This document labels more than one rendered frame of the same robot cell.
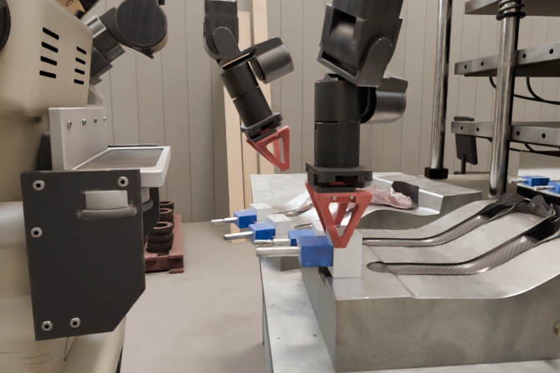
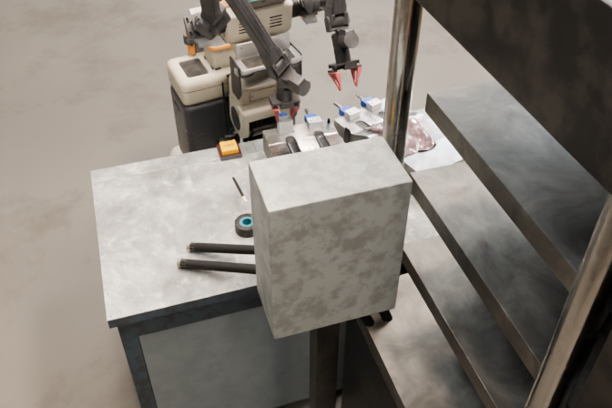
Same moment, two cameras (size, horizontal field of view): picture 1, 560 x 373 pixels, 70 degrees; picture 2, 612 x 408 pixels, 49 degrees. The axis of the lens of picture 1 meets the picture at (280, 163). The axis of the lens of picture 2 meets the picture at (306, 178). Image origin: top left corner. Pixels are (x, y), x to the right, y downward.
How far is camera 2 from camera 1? 2.37 m
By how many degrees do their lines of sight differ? 76
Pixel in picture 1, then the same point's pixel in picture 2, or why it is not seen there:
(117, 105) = not seen: outside the picture
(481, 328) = not seen: hidden behind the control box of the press
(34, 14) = (232, 24)
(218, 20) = (327, 13)
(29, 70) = (232, 35)
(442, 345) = not seen: hidden behind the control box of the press
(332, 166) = (276, 96)
